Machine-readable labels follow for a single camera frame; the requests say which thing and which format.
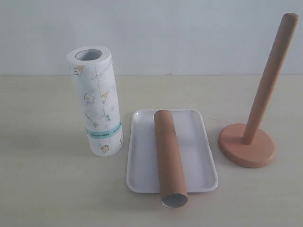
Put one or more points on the printed paper towel roll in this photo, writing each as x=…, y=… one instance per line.
x=95, y=84

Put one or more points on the brown cardboard tube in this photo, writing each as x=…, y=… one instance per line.
x=173, y=189

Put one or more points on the wooden paper towel holder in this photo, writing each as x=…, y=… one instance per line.
x=246, y=144

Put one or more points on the white rectangular plastic tray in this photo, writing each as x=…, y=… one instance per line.
x=196, y=156

